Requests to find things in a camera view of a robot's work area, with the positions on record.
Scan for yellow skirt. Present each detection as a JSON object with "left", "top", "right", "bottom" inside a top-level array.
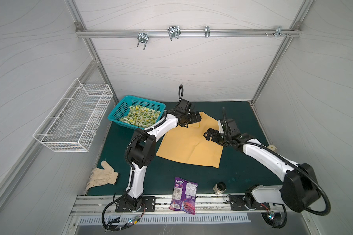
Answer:
[{"left": 156, "top": 112, "right": 223, "bottom": 168}]

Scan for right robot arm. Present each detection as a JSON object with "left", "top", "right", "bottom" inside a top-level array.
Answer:
[{"left": 203, "top": 112, "right": 331, "bottom": 216}]

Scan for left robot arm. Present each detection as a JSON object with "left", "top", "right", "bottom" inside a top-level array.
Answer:
[{"left": 101, "top": 85, "right": 202, "bottom": 232}]

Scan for green floral skirt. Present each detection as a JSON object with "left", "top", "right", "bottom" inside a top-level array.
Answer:
[{"left": 119, "top": 105, "right": 161, "bottom": 128}]

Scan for small black-lidded jar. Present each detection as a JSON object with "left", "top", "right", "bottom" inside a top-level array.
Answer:
[{"left": 213, "top": 182, "right": 227, "bottom": 195}]

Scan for small white bottle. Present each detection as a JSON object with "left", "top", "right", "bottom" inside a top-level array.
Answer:
[{"left": 268, "top": 145, "right": 277, "bottom": 152}]

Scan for purple snack bag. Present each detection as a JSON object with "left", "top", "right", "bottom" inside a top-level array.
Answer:
[{"left": 169, "top": 177, "right": 198, "bottom": 215}]

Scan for metal u-bolt clamp middle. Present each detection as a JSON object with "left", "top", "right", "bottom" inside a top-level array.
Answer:
[{"left": 167, "top": 25, "right": 181, "bottom": 41}]

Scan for metal u-bolt clamp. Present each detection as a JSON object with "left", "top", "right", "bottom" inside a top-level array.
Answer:
[
  {"left": 137, "top": 32, "right": 149, "bottom": 50},
  {"left": 167, "top": 25, "right": 181, "bottom": 41}
]

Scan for metal u-bolt clamp left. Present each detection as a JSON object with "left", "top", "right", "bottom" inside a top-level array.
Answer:
[{"left": 137, "top": 32, "right": 149, "bottom": 50}]

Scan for metal clamp right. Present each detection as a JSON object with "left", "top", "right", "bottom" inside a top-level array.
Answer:
[{"left": 205, "top": 26, "right": 210, "bottom": 38}]

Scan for beige work glove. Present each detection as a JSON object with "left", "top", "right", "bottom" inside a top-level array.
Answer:
[{"left": 85, "top": 161, "right": 119, "bottom": 191}]

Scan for aluminium cross bar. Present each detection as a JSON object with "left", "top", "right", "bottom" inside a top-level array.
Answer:
[{"left": 76, "top": 28, "right": 303, "bottom": 38}]

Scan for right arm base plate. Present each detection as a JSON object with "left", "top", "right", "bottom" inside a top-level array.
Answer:
[{"left": 225, "top": 194, "right": 270, "bottom": 211}]

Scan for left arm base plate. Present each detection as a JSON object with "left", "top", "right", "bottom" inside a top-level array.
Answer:
[{"left": 115, "top": 195, "right": 156, "bottom": 212}]

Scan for white wire basket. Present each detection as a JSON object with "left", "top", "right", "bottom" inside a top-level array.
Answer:
[{"left": 32, "top": 78, "right": 113, "bottom": 153}]

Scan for metal corner bracket bolts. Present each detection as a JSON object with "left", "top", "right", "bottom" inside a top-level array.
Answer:
[{"left": 264, "top": 26, "right": 291, "bottom": 38}]

